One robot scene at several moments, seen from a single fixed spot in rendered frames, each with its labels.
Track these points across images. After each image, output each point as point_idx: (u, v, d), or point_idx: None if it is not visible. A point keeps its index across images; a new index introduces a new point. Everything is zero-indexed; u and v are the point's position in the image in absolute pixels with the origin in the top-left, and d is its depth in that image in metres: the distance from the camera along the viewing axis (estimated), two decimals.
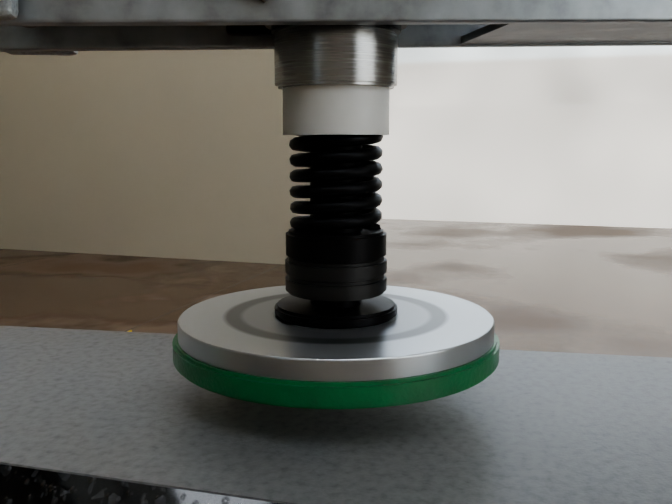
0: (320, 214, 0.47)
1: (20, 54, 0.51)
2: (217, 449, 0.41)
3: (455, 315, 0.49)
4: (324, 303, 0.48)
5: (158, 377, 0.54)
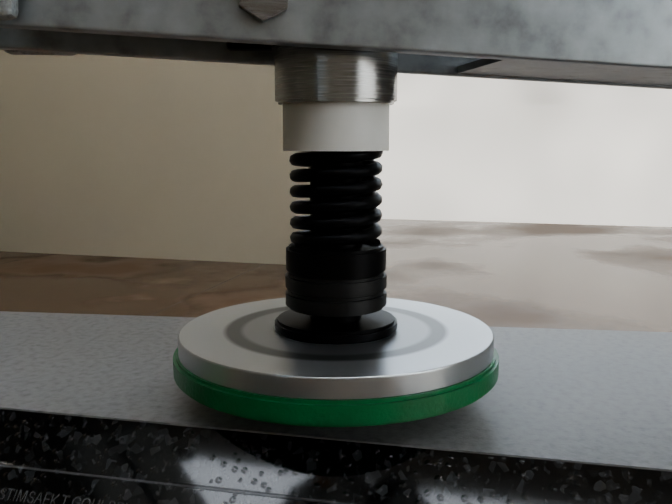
0: (320, 230, 0.47)
1: (20, 54, 0.51)
2: None
3: None
4: (324, 318, 0.48)
5: None
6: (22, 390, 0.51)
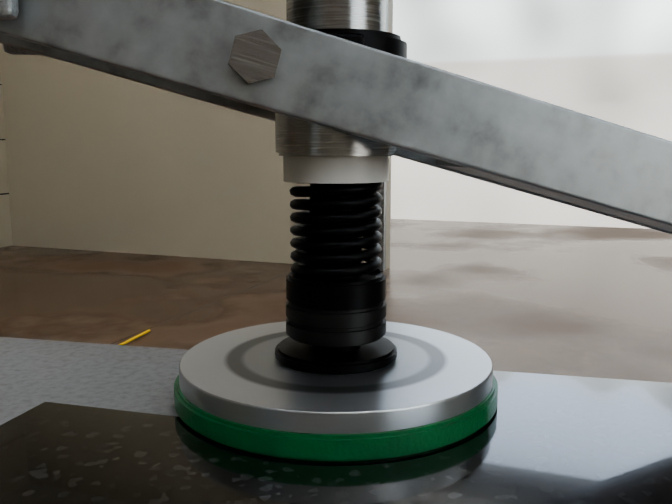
0: None
1: (20, 54, 0.51)
2: (57, 477, 0.38)
3: (453, 366, 0.48)
4: (324, 347, 0.48)
5: (45, 392, 0.50)
6: None
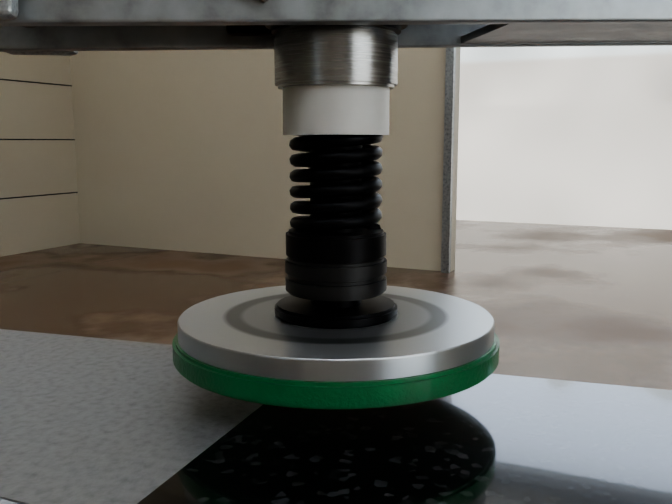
0: (320, 214, 0.47)
1: (20, 54, 0.51)
2: None
3: (261, 340, 0.43)
4: (324, 303, 0.48)
5: (240, 407, 0.48)
6: None
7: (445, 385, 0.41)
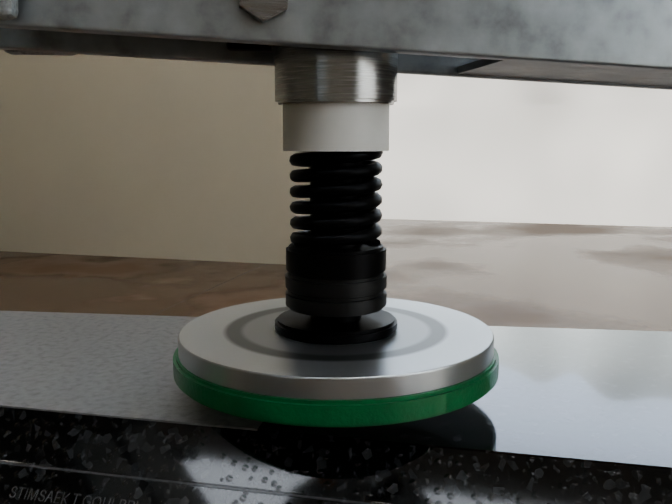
0: (320, 230, 0.47)
1: (20, 54, 0.51)
2: None
3: (398, 359, 0.42)
4: (324, 318, 0.48)
5: None
6: (32, 389, 0.51)
7: None
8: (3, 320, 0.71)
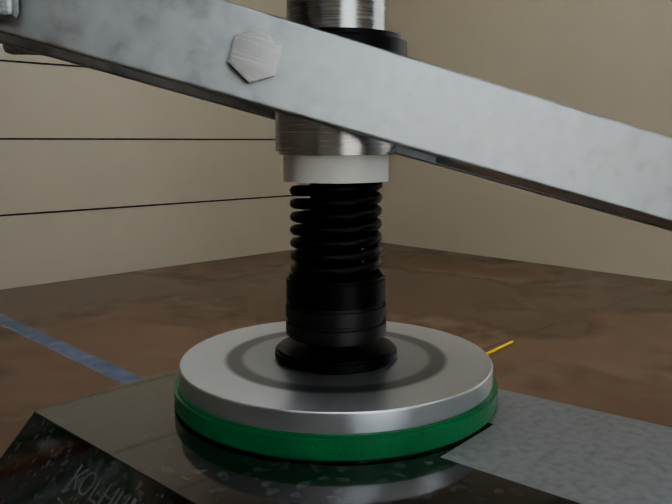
0: None
1: (20, 54, 0.51)
2: None
3: (418, 386, 0.44)
4: (324, 347, 0.48)
5: None
6: None
7: None
8: None
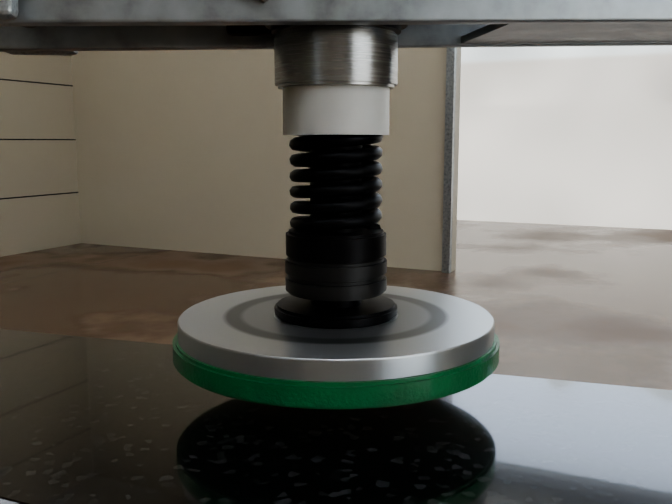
0: (320, 214, 0.47)
1: (20, 54, 0.51)
2: None
3: (455, 320, 0.47)
4: (324, 303, 0.48)
5: (242, 407, 0.48)
6: None
7: None
8: None
